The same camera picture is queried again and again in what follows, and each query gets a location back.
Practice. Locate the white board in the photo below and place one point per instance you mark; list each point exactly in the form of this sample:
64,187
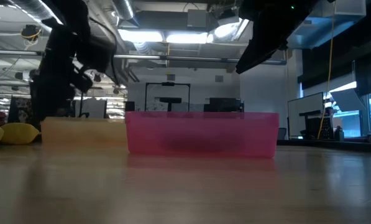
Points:
303,109

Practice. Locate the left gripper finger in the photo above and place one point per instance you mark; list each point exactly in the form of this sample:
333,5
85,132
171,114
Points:
64,104
43,105

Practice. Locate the black metal rig frame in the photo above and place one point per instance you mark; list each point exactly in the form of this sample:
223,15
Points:
169,100

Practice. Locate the black equipment stand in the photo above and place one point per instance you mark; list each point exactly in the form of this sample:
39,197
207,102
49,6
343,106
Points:
315,127

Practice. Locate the pink translucent plastic bin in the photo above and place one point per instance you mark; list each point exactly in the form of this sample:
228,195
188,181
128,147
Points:
204,124

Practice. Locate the small black speaker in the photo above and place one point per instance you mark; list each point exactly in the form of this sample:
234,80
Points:
130,106

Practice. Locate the grey ceiling box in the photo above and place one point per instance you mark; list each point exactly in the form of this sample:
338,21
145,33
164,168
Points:
197,18

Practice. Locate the grey wall vent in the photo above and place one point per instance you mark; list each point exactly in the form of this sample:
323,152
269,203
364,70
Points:
171,77
219,78

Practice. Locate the black monitor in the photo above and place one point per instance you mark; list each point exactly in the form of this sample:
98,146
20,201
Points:
224,104

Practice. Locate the white angled panel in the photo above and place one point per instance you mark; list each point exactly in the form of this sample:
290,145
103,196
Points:
346,99

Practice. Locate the dark bottle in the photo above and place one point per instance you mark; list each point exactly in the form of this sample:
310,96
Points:
339,134

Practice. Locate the rectangular ceiling light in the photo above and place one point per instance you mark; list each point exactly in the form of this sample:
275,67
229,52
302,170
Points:
186,38
140,35

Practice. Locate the black aluminium frame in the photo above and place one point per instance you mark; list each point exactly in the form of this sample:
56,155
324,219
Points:
328,145

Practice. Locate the large rectangular air duct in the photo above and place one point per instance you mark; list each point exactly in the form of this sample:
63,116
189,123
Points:
312,34

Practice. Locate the silver round duct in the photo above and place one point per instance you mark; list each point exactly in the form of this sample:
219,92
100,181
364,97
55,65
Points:
123,9

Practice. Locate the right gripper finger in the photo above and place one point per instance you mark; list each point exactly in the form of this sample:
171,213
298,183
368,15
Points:
252,43
266,51

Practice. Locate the silver spiral duct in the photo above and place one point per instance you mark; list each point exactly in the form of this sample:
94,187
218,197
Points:
26,6

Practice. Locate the grey horizontal pipe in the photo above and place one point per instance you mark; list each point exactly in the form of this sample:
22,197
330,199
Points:
188,58

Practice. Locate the floral patterned panel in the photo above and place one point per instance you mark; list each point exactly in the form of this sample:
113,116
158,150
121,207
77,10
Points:
20,109

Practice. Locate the grey office chair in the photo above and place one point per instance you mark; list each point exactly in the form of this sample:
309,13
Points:
281,133

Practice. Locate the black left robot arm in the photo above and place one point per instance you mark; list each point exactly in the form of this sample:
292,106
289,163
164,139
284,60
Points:
70,12

